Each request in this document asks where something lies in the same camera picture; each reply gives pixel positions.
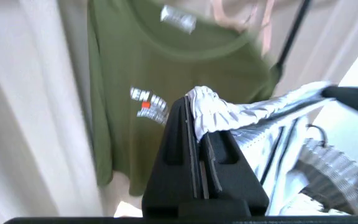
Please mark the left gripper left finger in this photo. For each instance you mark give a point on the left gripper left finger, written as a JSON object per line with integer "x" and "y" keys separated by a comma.
{"x": 174, "y": 180}

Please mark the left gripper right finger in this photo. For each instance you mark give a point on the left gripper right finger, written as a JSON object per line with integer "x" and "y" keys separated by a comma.
{"x": 238, "y": 186}

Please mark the pale grey garment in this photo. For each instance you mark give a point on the pale grey garment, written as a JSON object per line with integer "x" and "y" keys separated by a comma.
{"x": 222, "y": 112}

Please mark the green shirt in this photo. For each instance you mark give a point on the green shirt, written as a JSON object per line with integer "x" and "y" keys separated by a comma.
{"x": 166, "y": 68}

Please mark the white laundry basket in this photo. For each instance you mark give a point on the white laundry basket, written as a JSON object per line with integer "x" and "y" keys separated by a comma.
{"x": 337, "y": 174}

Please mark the black clothes rack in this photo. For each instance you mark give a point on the black clothes rack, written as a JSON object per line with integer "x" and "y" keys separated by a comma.
{"x": 292, "y": 34}

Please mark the beige curtain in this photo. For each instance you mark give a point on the beige curtain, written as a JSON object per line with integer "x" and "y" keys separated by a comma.
{"x": 26, "y": 109}

